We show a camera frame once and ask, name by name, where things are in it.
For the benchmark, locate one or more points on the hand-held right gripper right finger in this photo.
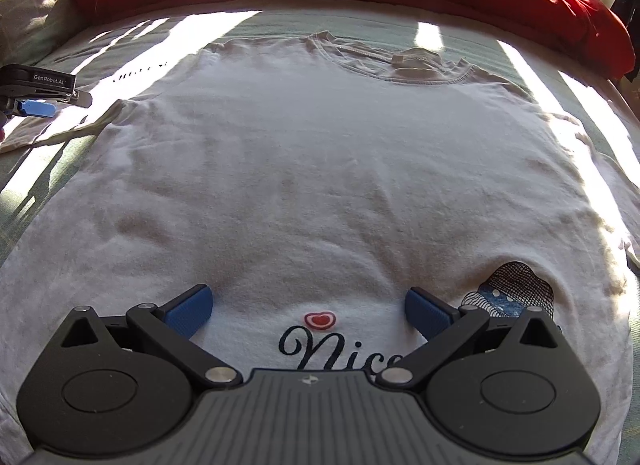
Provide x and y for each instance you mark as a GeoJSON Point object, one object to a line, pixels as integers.
{"type": "Point", "coordinates": [425, 312]}

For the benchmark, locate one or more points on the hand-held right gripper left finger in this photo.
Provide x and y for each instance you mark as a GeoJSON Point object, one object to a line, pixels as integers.
{"type": "Point", "coordinates": [192, 312]}

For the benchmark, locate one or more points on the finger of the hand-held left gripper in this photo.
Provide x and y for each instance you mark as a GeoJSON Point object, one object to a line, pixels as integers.
{"type": "Point", "coordinates": [35, 108]}
{"type": "Point", "coordinates": [82, 98]}

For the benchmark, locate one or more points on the white printed t-shirt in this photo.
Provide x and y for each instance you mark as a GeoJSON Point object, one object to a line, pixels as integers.
{"type": "Point", "coordinates": [300, 145]}

